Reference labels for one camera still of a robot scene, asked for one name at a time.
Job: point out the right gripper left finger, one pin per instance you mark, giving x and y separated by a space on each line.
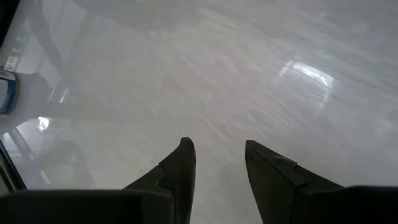
177 180

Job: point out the Wild Planet salmon can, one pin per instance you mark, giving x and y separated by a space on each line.
7 93

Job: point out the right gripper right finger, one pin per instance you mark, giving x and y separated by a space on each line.
276 189

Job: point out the black metal table frame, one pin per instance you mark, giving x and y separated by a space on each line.
8 158

